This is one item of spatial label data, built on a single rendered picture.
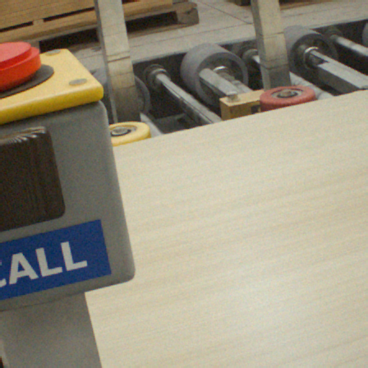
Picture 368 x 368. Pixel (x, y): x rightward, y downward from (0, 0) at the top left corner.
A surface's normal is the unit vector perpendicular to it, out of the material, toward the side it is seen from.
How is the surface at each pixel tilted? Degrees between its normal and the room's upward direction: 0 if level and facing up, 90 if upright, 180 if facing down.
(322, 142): 0
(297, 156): 0
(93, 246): 90
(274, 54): 90
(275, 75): 90
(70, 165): 90
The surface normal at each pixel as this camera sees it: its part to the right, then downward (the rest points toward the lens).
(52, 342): 0.27, 0.29
